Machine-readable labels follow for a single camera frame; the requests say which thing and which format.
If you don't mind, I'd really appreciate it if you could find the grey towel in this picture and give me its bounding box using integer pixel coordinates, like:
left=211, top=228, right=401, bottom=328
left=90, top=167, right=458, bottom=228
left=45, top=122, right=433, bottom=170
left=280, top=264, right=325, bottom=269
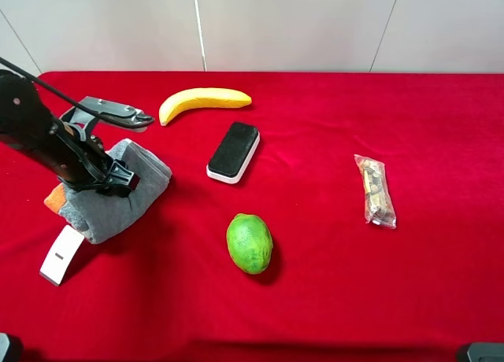
left=39, top=138, right=173, bottom=287

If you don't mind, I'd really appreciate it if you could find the dark left base corner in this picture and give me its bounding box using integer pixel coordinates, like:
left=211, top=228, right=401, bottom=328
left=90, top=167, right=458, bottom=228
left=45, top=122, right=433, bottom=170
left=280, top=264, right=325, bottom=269
left=0, top=333, right=24, bottom=362

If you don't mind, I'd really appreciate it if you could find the dark base corner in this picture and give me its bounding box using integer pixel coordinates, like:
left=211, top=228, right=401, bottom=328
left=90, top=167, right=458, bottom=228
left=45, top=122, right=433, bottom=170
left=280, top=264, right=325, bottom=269
left=456, top=342, right=504, bottom=362
left=0, top=333, right=24, bottom=362

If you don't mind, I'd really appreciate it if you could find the black white board eraser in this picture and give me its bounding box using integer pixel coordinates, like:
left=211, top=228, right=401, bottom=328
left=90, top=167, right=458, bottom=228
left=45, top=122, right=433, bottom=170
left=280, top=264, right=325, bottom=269
left=206, top=122, right=260, bottom=184

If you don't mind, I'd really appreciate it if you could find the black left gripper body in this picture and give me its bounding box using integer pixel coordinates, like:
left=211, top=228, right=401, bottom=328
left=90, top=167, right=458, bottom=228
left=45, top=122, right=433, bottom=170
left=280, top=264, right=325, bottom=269
left=34, top=120, right=113, bottom=191

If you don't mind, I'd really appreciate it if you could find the red table cloth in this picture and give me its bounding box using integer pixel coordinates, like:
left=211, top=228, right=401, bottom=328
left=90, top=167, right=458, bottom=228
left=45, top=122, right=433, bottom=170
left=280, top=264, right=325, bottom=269
left=1, top=72, right=503, bottom=361

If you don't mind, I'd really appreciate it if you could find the green mango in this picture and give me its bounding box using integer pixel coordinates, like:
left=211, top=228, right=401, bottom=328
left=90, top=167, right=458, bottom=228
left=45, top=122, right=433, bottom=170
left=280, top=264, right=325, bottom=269
left=226, top=213, right=273, bottom=275

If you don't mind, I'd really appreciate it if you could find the yellow banana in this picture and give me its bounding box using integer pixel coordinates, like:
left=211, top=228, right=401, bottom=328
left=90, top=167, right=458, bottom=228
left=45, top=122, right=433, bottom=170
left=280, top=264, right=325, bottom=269
left=158, top=87, right=252, bottom=126

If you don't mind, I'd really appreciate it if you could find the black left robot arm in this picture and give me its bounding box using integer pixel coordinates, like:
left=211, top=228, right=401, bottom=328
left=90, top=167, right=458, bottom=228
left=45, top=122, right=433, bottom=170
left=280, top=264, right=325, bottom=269
left=1, top=70, right=140, bottom=198

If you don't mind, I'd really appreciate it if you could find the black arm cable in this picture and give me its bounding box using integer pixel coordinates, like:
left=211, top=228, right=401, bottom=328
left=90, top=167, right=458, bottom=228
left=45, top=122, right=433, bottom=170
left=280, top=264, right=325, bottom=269
left=0, top=56, right=156, bottom=124

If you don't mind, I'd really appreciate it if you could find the clear snack packet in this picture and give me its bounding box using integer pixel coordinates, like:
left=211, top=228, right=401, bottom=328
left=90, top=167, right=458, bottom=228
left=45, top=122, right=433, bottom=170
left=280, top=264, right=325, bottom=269
left=354, top=154, right=397, bottom=229

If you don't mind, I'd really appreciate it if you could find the dark right base corner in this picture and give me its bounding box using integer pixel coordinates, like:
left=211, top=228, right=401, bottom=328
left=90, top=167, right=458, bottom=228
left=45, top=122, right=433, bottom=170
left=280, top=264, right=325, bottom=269
left=456, top=342, right=504, bottom=362

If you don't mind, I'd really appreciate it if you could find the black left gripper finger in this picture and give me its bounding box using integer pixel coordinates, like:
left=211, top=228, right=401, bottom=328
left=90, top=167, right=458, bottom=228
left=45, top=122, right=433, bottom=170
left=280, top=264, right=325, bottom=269
left=102, top=161, right=140, bottom=198

